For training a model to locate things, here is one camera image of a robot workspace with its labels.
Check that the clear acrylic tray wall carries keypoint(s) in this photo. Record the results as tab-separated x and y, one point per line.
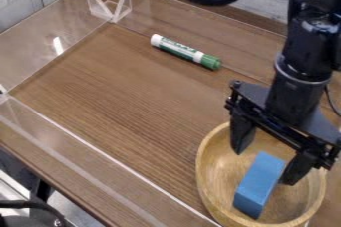
106	114

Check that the black metal table leg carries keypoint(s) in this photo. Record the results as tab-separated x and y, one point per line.
44	191

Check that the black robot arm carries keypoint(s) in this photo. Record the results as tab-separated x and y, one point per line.
314	40

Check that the blue rectangular block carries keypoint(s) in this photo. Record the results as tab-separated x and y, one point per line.
258	184

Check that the green and white marker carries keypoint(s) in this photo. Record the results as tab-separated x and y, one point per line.
187	52

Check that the brown wooden bowl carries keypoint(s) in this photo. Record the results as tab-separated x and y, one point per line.
220	170

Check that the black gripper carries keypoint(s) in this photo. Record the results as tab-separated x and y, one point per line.
286	110

